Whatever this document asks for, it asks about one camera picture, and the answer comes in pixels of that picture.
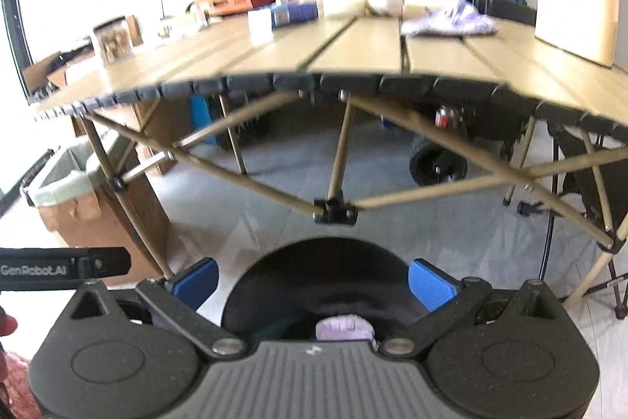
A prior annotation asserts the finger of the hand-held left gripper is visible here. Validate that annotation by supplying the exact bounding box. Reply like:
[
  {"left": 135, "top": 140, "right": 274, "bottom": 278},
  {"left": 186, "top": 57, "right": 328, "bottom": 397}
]
[{"left": 76, "top": 247, "right": 131, "bottom": 278}]

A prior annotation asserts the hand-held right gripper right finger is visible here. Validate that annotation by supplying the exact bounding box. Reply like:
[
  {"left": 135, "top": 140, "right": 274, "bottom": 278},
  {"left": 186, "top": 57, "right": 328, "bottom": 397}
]
[{"left": 380, "top": 258, "right": 570, "bottom": 358}]

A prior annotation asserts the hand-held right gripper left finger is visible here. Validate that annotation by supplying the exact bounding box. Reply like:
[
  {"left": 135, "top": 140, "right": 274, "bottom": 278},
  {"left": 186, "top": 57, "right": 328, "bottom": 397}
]
[{"left": 59, "top": 258, "right": 248, "bottom": 358}]

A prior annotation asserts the black round bin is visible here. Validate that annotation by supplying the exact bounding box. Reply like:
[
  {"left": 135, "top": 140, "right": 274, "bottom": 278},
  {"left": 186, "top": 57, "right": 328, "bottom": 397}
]
[{"left": 221, "top": 237, "right": 427, "bottom": 344}]

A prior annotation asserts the purple knit pouch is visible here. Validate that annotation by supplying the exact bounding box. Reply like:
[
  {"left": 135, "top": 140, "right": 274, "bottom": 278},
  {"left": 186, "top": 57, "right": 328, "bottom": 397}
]
[{"left": 401, "top": 0, "right": 497, "bottom": 38}]

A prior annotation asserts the white foam wedge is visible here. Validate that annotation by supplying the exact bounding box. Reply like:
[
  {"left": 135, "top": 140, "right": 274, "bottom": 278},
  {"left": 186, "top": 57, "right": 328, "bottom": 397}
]
[{"left": 248, "top": 8, "right": 274, "bottom": 44}]

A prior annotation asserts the blue tissue packet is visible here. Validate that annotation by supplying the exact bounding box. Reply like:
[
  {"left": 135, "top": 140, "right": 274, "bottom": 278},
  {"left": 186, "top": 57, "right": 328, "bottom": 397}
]
[{"left": 271, "top": 1, "right": 319, "bottom": 28}]

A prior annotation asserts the person's left forearm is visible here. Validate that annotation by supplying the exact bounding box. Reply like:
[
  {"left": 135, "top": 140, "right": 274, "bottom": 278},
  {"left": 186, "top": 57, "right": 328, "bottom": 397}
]
[{"left": 0, "top": 348, "right": 42, "bottom": 419}]

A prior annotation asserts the cardboard box with green liner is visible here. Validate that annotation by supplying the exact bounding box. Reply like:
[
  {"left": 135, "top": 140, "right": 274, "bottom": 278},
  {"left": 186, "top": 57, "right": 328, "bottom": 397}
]
[{"left": 22, "top": 129, "right": 172, "bottom": 287}]

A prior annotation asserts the black wagon cart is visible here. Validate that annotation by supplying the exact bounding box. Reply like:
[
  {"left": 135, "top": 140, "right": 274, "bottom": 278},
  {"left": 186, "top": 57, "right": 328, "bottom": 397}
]
[{"left": 380, "top": 100, "right": 521, "bottom": 187}]

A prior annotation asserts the blue container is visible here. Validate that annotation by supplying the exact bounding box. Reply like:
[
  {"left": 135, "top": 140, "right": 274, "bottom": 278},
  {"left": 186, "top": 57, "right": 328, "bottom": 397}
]
[{"left": 190, "top": 97, "right": 217, "bottom": 145}]

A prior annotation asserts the black folding chair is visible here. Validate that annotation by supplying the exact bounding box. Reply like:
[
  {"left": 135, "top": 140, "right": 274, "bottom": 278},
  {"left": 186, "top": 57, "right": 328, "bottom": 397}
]
[{"left": 503, "top": 119, "right": 628, "bottom": 319}]

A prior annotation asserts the open brown cardboard box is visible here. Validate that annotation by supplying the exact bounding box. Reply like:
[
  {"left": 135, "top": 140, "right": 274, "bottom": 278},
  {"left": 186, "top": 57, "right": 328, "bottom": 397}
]
[{"left": 22, "top": 14, "right": 143, "bottom": 95}]

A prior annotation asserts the clear jar with nuts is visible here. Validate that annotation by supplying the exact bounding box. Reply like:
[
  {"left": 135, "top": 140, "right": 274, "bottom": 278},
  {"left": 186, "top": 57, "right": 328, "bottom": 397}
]
[{"left": 92, "top": 20, "right": 134, "bottom": 65}]

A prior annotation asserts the tan slatted folding table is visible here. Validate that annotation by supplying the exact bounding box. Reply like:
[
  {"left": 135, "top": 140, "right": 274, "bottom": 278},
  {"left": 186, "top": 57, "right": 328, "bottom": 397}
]
[{"left": 29, "top": 14, "right": 628, "bottom": 309}]

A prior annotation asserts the black suitcase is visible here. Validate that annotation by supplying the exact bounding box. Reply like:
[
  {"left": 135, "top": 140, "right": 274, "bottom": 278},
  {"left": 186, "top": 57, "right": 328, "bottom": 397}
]
[{"left": 491, "top": 0, "right": 538, "bottom": 27}]

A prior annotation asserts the cream canvas bag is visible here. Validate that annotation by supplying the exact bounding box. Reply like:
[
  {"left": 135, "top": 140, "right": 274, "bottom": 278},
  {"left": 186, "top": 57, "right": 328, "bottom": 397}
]
[{"left": 314, "top": 0, "right": 442, "bottom": 17}]

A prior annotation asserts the black sliding door frame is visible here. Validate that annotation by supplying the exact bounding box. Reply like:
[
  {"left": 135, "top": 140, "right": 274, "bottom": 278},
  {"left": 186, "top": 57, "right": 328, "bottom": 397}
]
[{"left": 0, "top": 0, "right": 30, "bottom": 214}]

